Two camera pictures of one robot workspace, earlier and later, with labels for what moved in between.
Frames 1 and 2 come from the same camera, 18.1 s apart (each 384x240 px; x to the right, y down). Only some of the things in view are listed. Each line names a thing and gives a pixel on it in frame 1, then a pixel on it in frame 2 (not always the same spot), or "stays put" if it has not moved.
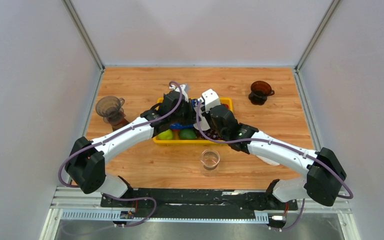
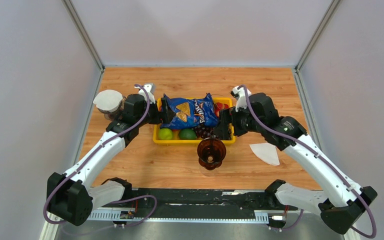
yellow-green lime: x=166 y=135 stays put
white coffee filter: x=203 y=123 to x=108 y=100
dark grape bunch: x=211 y=133 stays put
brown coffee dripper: x=260 y=91 to x=211 y=152
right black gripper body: x=206 y=114 to x=243 y=122
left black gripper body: x=186 y=115 to x=153 y=116
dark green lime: x=187 y=134 stays put
